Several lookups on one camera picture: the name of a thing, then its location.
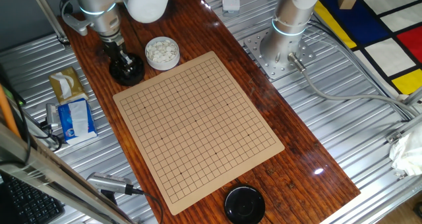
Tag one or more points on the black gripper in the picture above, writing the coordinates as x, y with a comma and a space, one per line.
113, 51

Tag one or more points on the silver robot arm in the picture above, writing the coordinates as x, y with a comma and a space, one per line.
287, 23

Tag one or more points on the beige go board mat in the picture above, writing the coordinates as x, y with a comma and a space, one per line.
198, 131

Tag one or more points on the heap of black go stones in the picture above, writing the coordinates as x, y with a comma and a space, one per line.
136, 67

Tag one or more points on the black round stone bowl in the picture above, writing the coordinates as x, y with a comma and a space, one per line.
132, 79

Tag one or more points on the white round stone bowl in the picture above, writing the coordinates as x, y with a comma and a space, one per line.
163, 65

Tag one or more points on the heap of white go stones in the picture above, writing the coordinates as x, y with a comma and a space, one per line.
161, 51

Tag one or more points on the gold tissue pack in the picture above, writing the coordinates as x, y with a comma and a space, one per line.
67, 85

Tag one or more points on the blue tissue pack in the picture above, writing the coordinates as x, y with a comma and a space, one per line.
77, 122

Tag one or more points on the small silver device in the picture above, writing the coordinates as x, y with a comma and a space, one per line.
51, 115

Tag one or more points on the thin aluminium pole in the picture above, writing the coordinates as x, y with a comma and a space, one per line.
49, 16

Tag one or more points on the orange pole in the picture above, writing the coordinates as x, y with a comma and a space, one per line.
6, 112

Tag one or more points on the black computer keyboard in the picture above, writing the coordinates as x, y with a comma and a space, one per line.
29, 204

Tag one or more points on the black round bowl lid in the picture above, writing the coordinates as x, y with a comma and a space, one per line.
244, 204

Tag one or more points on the small wooden cube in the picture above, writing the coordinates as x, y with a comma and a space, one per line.
347, 0

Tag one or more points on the colourful checked cloth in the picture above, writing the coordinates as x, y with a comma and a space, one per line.
389, 52

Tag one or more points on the white crumpled cloth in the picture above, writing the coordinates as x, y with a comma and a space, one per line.
407, 155

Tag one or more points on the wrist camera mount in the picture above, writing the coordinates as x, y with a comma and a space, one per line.
74, 23

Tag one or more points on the silver ribbed camera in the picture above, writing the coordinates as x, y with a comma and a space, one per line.
105, 182

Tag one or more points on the aluminium frame bar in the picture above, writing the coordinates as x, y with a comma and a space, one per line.
49, 174

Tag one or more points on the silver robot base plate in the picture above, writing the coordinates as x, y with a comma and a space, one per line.
263, 57

